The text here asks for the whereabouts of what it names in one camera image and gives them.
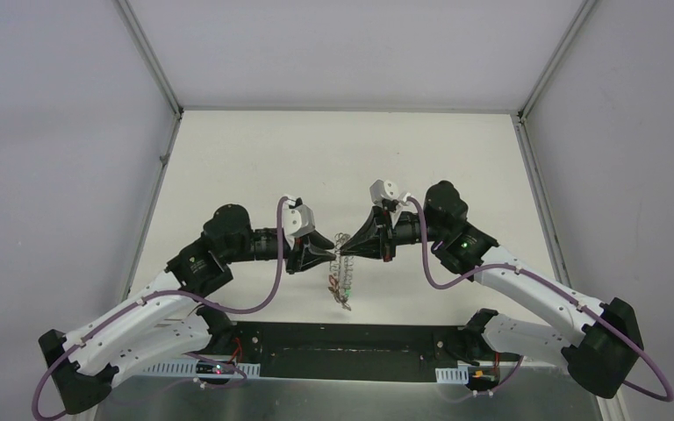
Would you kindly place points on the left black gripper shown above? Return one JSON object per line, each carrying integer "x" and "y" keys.
{"x": 296, "y": 253}

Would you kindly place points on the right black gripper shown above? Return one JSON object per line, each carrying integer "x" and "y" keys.
{"x": 378, "y": 225}

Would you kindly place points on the metal disc with keyrings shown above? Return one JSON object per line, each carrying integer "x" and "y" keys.
{"x": 342, "y": 269}

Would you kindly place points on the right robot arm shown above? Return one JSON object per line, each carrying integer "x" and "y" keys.
{"x": 597, "y": 343}

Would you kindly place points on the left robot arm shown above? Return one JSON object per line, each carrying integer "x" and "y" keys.
{"x": 173, "y": 315}

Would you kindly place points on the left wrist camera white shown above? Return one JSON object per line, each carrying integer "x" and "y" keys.
{"x": 298, "y": 218}

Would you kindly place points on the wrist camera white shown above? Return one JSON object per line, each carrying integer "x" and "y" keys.
{"x": 298, "y": 218}
{"x": 389, "y": 197}

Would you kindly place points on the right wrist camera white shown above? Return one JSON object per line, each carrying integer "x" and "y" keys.
{"x": 389, "y": 197}

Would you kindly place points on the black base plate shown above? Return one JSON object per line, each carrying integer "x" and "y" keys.
{"x": 378, "y": 353}

